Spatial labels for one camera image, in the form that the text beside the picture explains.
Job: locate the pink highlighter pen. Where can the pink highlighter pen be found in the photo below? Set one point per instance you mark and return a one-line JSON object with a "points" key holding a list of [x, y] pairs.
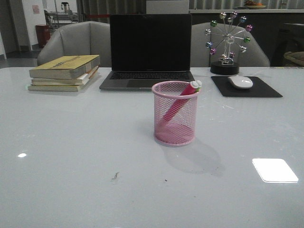
{"points": [[177, 105]]}

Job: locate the green highlighter pen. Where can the green highlighter pen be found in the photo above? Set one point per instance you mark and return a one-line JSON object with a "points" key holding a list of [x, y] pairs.
{"points": [[197, 85]]}

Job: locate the pink mesh pen holder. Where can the pink mesh pen holder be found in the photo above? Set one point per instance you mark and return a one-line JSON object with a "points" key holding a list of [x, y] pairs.
{"points": [[180, 130]]}

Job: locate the grey open laptop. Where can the grey open laptop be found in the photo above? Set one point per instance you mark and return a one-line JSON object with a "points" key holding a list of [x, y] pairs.
{"points": [[147, 49]]}

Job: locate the right grey armchair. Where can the right grey armchair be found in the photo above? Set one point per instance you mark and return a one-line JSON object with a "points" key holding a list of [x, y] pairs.
{"points": [[207, 49]]}

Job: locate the grey armchair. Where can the grey armchair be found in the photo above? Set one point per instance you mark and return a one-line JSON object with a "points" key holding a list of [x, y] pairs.
{"points": [[207, 49], [84, 38]]}

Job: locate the white computer mouse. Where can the white computer mouse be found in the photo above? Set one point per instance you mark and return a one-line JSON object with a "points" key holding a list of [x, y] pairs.
{"points": [[240, 82]]}

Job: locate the top yellow book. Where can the top yellow book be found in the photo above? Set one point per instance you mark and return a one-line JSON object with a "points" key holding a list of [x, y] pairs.
{"points": [[66, 67]]}

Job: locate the yellow book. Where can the yellow book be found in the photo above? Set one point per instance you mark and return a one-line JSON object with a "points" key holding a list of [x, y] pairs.
{"points": [[57, 86], [66, 67]]}

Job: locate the left grey armchair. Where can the left grey armchair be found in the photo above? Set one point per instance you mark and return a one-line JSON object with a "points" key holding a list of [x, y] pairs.
{"points": [[84, 38]]}

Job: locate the black mouse pad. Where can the black mouse pad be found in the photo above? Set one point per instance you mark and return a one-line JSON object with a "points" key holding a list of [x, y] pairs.
{"points": [[260, 89]]}

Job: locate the ferris wheel desk ornament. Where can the ferris wheel desk ornament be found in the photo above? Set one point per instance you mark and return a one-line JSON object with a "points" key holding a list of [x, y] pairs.
{"points": [[227, 37]]}

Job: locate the bottom yellow book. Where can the bottom yellow book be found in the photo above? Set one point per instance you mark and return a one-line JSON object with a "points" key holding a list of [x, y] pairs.
{"points": [[57, 86]]}

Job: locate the red bin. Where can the red bin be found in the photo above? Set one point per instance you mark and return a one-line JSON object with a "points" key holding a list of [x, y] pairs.
{"points": [[43, 35]]}

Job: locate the fruit bowl on counter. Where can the fruit bowl on counter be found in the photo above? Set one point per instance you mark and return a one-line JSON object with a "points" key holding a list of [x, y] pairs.
{"points": [[253, 5]]}

